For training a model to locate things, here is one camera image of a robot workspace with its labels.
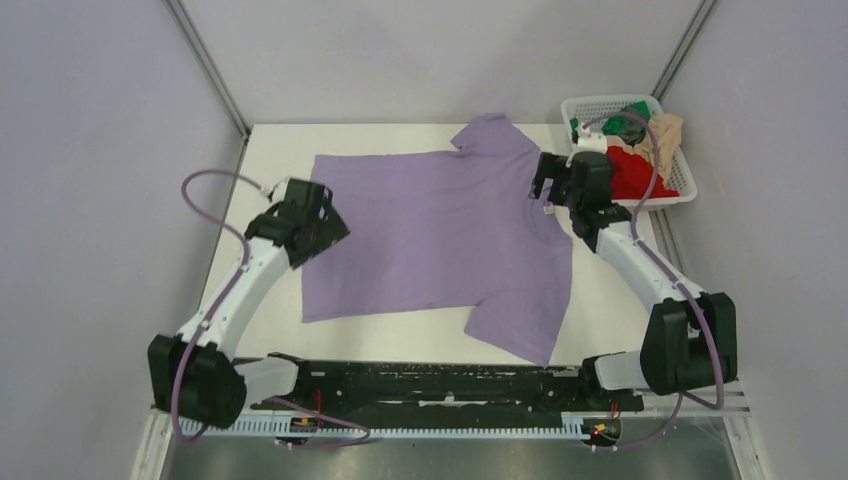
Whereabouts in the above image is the purple cable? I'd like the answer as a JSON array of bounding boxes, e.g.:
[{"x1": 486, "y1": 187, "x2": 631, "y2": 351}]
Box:
[
  {"x1": 170, "y1": 169, "x2": 371, "y2": 450},
  {"x1": 581, "y1": 109, "x2": 727, "y2": 452}
]

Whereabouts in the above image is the beige t shirt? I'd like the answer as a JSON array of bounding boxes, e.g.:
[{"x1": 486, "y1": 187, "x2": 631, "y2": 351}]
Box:
[{"x1": 647, "y1": 113, "x2": 684, "y2": 181}]

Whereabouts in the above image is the white slotted cable duct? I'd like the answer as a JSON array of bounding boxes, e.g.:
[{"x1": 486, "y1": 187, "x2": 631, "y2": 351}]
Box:
[{"x1": 204, "y1": 412, "x2": 613, "y2": 442}]

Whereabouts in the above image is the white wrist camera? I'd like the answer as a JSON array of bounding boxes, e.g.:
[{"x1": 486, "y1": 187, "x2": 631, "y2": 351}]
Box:
[
  {"x1": 260, "y1": 177, "x2": 290, "y2": 204},
  {"x1": 571, "y1": 128, "x2": 608, "y2": 154}
]

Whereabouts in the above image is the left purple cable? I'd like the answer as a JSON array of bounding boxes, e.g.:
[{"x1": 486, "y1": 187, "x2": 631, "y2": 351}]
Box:
[{"x1": 170, "y1": 169, "x2": 371, "y2": 450}]

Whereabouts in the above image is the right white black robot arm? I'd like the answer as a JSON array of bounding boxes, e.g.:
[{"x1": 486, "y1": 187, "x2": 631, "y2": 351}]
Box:
[{"x1": 530, "y1": 151, "x2": 738, "y2": 409}]

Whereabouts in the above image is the red t shirt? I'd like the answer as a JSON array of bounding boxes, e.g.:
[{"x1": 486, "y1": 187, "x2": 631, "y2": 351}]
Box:
[{"x1": 607, "y1": 146, "x2": 654, "y2": 200}]

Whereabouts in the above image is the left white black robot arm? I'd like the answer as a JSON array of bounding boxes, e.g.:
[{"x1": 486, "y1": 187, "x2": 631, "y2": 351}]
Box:
[{"x1": 147, "y1": 176, "x2": 350, "y2": 435}]

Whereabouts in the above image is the purple t shirt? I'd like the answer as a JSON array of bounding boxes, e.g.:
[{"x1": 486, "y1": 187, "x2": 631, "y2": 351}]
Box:
[{"x1": 302, "y1": 114, "x2": 573, "y2": 366}]

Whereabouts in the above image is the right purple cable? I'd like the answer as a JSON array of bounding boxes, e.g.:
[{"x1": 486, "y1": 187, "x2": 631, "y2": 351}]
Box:
[{"x1": 581, "y1": 109, "x2": 727, "y2": 452}]

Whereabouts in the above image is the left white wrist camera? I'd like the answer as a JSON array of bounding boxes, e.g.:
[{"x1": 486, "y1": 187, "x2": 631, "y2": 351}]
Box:
[{"x1": 260, "y1": 177, "x2": 290, "y2": 204}]

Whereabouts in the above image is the green t shirt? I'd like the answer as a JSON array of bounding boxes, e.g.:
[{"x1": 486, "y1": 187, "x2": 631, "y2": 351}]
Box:
[{"x1": 565, "y1": 100, "x2": 653, "y2": 136}]

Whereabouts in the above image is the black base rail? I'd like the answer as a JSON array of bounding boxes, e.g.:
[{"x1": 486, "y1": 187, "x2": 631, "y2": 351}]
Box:
[{"x1": 286, "y1": 360, "x2": 644, "y2": 430}]

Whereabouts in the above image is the white plastic basket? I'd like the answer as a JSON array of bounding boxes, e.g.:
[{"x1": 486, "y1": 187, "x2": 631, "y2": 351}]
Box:
[{"x1": 560, "y1": 94, "x2": 698, "y2": 211}]

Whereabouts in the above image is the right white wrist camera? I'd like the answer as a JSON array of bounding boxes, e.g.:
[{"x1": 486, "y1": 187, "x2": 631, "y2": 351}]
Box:
[{"x1": 571, "y1": 128, "x2": 608, "y2": 154}]

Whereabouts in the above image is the grey t shirt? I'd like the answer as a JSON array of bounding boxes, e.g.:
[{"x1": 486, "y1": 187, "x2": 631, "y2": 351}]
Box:
[{"x1": 616, "y1": 105, "x2": 650, "y2": 147}]

